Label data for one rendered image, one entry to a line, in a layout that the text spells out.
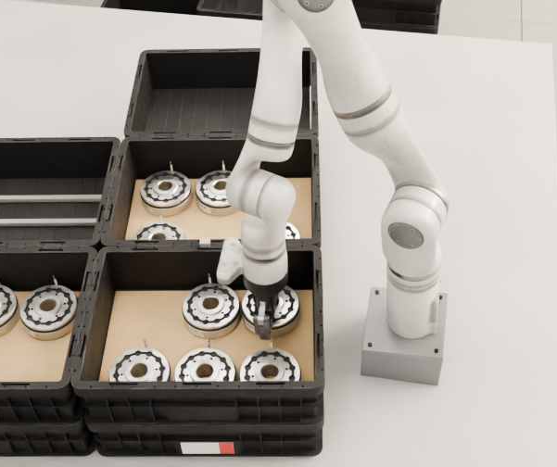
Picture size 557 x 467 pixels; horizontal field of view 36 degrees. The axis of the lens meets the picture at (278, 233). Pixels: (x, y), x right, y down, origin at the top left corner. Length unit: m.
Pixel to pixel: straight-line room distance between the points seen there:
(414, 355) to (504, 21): 2.45
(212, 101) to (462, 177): 0.60
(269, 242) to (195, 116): 0.71
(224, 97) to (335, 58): 0.85
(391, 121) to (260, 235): 0.26
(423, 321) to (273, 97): 0.54
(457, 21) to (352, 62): 2.61
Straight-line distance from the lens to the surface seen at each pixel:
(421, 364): 1.59
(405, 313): 1.52
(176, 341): 1.54
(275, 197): 1.24
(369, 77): 1.22
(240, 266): 1.39
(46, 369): 1.55
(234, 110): 1.97
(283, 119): 1.21
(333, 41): 1.18
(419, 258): 1.39
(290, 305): 1.53
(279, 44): 1.22
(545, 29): 3.82
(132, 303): 1.60
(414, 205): 1.34
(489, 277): 1.82
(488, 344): 1.71
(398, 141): 1.28
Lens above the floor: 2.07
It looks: 47 degrees down
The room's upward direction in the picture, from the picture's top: 2 degrees counter-clockwise
